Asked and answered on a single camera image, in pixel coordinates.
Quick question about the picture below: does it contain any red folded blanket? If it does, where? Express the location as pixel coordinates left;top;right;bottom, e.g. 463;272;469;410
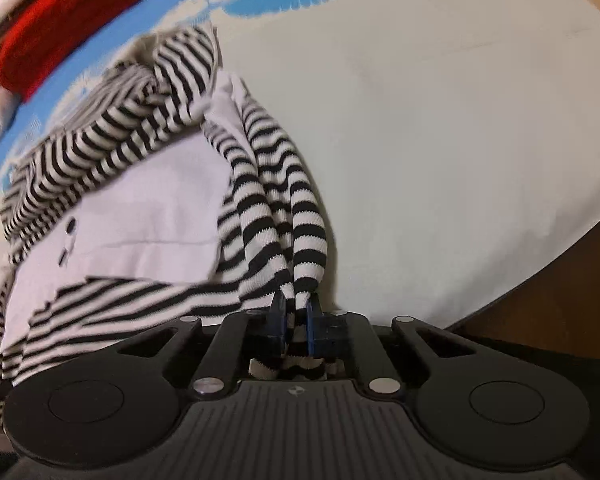
0;0;149;104

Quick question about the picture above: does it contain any blue printed bed blanket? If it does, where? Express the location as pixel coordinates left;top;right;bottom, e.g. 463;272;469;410
0;0;600;331

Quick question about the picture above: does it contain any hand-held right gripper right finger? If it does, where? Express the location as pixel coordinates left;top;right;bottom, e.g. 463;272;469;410
304;293;482;397

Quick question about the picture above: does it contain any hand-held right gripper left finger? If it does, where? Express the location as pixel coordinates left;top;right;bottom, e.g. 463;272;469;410
114;292;287;400

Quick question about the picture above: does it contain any striped hooded shirt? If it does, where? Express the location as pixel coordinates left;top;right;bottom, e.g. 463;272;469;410
0;24;331;393

